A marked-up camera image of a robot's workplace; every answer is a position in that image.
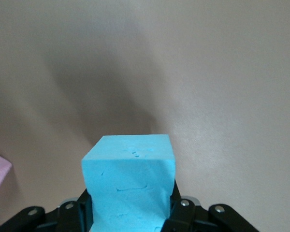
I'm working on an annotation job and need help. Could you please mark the blue foam cube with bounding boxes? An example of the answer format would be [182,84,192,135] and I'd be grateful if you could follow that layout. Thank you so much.
[81,134,177,232]

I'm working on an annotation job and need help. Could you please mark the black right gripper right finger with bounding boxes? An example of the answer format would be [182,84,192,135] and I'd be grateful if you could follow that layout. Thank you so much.
[162,180,258,232]

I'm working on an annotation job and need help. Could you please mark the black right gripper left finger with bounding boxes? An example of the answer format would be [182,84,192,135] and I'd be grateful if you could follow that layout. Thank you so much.
[0,188,95,232]

